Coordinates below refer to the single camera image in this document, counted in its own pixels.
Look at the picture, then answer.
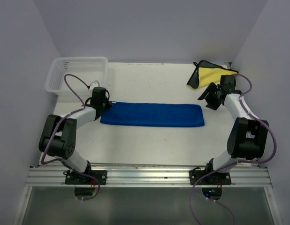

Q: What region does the blue towel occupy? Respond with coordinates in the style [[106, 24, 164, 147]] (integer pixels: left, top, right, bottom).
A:
[[100, 102, 205, 128]]

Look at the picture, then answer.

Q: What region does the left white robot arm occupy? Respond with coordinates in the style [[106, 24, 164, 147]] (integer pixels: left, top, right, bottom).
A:
[[38, 87, 112, 186]]

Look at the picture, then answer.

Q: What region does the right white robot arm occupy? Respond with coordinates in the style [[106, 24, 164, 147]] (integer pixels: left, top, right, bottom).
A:
[[192, 75, 269, 185]]

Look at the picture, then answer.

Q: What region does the yellow and black towel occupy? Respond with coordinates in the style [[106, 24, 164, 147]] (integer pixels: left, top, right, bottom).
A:
[[187, 60, 238, 90]]

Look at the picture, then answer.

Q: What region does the white plastic basket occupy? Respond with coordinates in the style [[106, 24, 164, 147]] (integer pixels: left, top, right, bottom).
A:
[[45, 57, 108, 96]]

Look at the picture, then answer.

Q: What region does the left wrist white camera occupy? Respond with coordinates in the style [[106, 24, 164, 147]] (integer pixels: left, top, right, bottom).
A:
[[89, 80, 100, 91]]

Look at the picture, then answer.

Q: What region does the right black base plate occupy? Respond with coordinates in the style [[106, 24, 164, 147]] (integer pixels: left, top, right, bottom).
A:
[[189, 167, 232, 185]]

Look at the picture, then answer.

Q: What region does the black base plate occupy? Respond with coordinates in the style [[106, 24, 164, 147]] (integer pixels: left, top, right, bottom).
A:
[[63, 170, 107, 185], [189, 167, 232, 185]]

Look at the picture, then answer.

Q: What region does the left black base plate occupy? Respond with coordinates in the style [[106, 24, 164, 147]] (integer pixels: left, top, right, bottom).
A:
[[63, 170, 107, 185]]

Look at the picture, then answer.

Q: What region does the aluminium mounting rail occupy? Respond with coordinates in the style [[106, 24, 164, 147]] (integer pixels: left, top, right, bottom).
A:
[[25, 164, 272, 188]]

